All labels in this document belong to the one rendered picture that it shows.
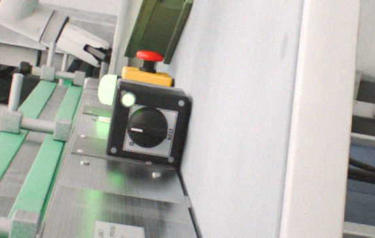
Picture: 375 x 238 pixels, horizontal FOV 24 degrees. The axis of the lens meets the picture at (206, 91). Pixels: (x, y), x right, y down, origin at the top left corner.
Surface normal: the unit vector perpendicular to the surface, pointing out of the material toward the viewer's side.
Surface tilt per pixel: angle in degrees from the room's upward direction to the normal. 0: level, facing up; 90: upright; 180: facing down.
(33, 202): 90
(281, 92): 0
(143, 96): 90
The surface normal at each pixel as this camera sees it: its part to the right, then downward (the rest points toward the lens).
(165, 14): -0.13, 0.94
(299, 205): 0.17, -0.29
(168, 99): 0.10, 0.12
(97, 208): 0.18, -0.98
